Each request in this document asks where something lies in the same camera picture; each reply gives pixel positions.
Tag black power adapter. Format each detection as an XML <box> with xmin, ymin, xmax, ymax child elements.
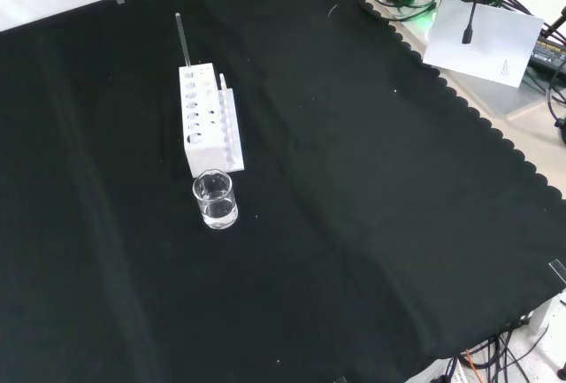
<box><xmin>528</xmin><ymin>35</ymin><xmax>566</xmax><ymax>75</ymax></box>

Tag small clear glass beaker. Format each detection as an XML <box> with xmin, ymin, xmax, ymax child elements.
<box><xmin>192</xmin><ymin>168</ymin><xmax>239</xmax><ymax>230</ymax></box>

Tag white test tube rack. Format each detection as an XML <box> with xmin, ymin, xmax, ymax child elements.
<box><xmin>178</xmin><ymin>63</ymin><xmax>245</xmax><ymax>179</ymax></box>

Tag white paper sheet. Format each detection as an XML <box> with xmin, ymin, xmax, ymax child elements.
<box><xmin>422</xmin><ymin>0</ymin><xmax>545</xmax><ymax>88</ymax></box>

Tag black bench cloth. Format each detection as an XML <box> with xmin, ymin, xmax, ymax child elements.
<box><xmin>0</xmin><ymin>0</ymin><xmax>566</xmax><ymax>383</ymax></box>

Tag glass rod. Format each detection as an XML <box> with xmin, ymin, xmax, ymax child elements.
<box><xmin>175</xmin><ymin>11</ymin><xmax>192</xmax><ymax>69</ymax></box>

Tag black cable with plug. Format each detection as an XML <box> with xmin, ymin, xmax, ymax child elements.
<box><xmin>462</xmin><ymin>0</ymin><xmax>483</xmax><ymax>45</ymax></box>

